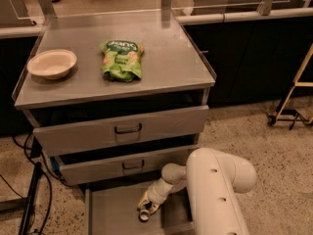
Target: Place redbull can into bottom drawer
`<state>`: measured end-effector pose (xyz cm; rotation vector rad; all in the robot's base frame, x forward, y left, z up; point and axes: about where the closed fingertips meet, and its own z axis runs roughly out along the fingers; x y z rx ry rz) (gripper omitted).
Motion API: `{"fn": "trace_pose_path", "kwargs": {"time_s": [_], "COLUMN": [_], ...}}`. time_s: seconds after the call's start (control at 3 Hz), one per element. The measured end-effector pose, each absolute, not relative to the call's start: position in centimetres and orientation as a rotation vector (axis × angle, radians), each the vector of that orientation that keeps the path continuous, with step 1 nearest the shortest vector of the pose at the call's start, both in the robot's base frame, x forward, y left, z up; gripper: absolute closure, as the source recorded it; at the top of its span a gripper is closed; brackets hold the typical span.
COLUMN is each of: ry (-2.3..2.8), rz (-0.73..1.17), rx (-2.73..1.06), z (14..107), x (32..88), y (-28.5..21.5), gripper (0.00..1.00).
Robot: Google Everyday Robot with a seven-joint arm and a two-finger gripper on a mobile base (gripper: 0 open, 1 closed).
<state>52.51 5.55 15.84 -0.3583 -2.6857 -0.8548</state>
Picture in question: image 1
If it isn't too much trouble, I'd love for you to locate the metal drawer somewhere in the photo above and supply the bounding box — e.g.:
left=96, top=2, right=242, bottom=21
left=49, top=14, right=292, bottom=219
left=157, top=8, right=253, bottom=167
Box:
left=85, top=171, right=195, bottom=235
left=33, top=105, right=208, bottom=157
left=60, top=144, right=198, bottom=185

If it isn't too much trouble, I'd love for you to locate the black floor stand bar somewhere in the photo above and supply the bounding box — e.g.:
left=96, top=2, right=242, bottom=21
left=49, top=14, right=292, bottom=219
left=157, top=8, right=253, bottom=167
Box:
left=19, top=163, right=42, bottom=235

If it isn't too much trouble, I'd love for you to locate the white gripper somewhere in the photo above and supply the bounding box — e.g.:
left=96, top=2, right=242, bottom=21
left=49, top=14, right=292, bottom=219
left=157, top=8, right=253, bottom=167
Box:
left=137, top=178, right=173, bottom=213

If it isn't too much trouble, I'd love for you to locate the silver redbull can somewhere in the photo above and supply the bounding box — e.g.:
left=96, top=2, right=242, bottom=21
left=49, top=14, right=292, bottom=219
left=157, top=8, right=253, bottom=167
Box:
left=139, top=204, right=151, bottom=222

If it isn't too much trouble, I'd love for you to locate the metal drawer cabinet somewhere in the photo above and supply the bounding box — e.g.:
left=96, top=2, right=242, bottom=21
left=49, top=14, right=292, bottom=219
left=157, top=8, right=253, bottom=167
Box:
left=11, top=9, right=217, bottom=194

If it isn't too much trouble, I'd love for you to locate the white paper bowl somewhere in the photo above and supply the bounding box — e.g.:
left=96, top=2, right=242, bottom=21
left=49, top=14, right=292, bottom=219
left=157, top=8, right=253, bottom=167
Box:
left=26, top=49, right=77, bottom=80

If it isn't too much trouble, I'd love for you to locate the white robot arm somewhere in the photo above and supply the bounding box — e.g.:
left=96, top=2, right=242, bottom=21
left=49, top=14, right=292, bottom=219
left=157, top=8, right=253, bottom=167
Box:
left=137, top=148, right=257, bottom=235

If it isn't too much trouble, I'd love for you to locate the middle metal drawer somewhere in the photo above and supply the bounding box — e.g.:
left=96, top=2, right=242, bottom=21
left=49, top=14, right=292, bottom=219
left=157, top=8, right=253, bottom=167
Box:
left=60, top=144, right=198, bottom=185

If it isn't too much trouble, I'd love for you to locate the top metal drawer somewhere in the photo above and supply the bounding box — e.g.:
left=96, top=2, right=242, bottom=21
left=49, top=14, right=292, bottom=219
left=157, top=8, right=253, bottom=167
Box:
left=33, top=105, right=208, bottom=157

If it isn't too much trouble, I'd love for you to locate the bottom metal drawer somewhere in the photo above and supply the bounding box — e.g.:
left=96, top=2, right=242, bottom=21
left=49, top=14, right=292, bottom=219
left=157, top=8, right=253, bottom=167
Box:
left=85, top=171, right=195, bottom=235

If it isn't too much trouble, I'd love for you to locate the white horizontal rail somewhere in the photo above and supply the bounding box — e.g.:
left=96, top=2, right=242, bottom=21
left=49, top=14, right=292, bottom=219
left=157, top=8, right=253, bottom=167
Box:
left=176, top=8, right=313, bottom=25

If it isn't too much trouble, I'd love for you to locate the green chip bag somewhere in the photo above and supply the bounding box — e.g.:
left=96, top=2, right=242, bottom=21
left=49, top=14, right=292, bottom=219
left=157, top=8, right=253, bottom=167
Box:
left=100, top=40, right=144, bottom=82

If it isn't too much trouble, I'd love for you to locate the yellow wheeled cart frame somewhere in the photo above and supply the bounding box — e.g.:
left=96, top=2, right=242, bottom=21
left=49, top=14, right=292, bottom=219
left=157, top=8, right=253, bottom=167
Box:
left=267, top=44, right=313, bottom=129

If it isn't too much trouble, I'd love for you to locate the black floor cable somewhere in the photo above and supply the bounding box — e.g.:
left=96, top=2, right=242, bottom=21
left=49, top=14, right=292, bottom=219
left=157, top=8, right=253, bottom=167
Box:
left=0, top=132, right=71, bottom=235

